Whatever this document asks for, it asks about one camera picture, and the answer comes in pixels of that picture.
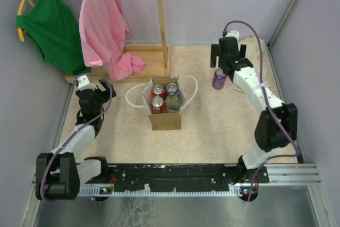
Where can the wooden clothes rack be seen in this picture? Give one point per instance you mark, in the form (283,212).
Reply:
(156,56)

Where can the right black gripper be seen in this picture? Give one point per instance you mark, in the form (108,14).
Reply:
(214,53)

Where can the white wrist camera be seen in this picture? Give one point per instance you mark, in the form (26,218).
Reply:
(84,83)
(233,33)

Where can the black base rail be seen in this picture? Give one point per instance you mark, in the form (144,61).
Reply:
(174,180)

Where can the purple soda can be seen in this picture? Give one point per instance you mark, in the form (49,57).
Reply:
(219,79)

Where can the red soda can front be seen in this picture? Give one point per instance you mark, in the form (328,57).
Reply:
(158,105)

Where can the pink t-shirt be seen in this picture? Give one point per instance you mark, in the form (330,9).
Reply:
(103,31)

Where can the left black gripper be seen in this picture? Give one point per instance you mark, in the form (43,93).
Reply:
(105,94)

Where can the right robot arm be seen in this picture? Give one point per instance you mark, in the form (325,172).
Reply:
(277,124)

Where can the green tank top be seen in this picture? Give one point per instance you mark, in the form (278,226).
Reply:
(54,29)

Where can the purple Fanta can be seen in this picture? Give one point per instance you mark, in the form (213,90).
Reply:
(172,87)

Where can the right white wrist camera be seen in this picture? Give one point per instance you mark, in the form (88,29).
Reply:
(233,33)

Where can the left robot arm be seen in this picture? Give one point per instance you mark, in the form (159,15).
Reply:
(58,175)

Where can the red soda can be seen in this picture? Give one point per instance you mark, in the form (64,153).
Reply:
(158,91)
(158,105)

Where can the aluminium frame rail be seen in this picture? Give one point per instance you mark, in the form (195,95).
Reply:
(288,175)

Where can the beige folded cloth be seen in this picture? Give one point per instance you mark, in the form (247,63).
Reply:
(253,55)

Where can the red soda can rear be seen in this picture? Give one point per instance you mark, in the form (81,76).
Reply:
(158,91)

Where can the clear green-cap bottle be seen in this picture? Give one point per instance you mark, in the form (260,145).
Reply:
(172,103)

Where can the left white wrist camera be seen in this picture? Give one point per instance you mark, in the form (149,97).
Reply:
(84,83)

